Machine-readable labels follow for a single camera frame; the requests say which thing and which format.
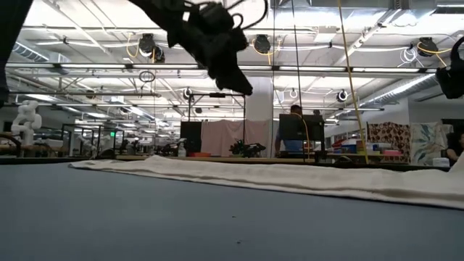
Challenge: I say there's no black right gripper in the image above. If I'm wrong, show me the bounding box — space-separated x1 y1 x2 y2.
436 63 464 99

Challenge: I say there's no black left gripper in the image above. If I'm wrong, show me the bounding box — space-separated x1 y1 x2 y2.
170 25 254 97

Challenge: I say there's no white checked towel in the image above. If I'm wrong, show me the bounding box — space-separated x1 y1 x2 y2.
68 151 464 210

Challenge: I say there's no pink hanging cloth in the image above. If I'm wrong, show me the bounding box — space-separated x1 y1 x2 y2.
200 119 272 157

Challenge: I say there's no green leaf fabric panel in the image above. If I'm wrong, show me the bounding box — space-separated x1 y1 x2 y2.
410 122 455 167

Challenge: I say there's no small black robot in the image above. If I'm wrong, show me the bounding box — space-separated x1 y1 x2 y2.
228 139 267 159

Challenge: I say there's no small black monitor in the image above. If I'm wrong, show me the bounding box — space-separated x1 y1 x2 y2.
180 121 203 153

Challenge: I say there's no brown floral fabric panel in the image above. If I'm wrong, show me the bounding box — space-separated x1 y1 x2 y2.
366 122 413 165

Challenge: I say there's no black rig frame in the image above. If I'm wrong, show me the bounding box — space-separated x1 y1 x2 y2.
187 92 247 146

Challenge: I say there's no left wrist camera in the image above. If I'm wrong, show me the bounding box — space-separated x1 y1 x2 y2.
197 1 236 33

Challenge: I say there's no hanging black cable loop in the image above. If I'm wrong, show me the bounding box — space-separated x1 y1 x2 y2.
138 70 157 83

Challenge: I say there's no yellow cable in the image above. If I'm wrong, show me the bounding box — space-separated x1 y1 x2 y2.
336 0 370 165

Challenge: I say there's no black frame cage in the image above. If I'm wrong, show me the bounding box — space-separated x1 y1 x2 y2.
60 123 126 157

